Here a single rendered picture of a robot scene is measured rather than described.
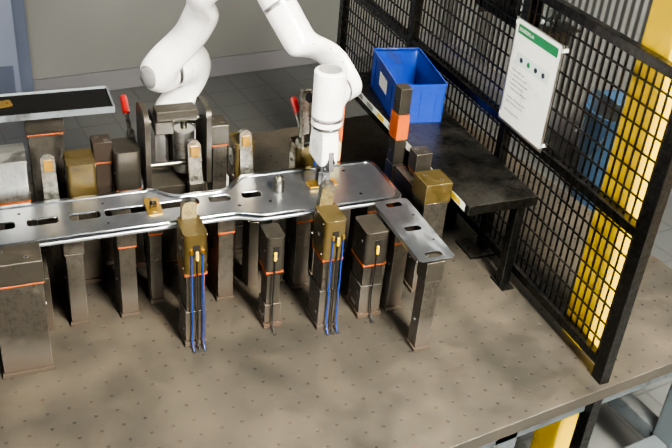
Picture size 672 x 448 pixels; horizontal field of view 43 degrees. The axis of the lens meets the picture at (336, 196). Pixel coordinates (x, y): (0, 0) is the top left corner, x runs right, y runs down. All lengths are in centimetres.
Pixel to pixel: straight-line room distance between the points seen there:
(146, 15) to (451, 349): 340
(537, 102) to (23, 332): 143
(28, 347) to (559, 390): 132
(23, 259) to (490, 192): 122
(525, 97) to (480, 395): 81
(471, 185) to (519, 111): 25
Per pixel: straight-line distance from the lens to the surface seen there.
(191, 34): 253
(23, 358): 224
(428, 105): 272
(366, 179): 244
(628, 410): 309
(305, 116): 245
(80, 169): 233
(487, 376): 230
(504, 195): 241
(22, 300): 213
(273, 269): 223
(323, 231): 217
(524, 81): 244
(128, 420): 212
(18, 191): 234
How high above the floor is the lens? 221
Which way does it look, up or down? 31 degrees down
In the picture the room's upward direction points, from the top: 5 degrees clockwise
